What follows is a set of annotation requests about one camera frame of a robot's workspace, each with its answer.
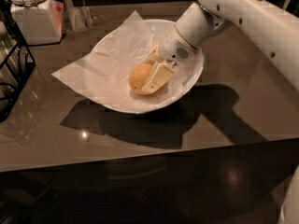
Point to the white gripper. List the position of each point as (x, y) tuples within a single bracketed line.
[(173, 47)]

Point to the orange fruit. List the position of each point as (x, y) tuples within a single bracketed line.
[(138, 77)]

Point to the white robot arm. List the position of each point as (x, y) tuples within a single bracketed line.
[(232, 184)]

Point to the white bowl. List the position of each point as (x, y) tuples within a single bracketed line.
[(121, 50)]

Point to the white paper sheet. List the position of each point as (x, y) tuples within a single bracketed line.
[(103, 75)]

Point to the clear acrylic stand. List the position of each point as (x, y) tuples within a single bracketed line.
[(81, 18)]

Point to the white ceramic clip-top jar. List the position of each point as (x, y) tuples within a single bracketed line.
[(40, 21)]

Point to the black wire rack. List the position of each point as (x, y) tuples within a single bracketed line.
[(16, 65)]

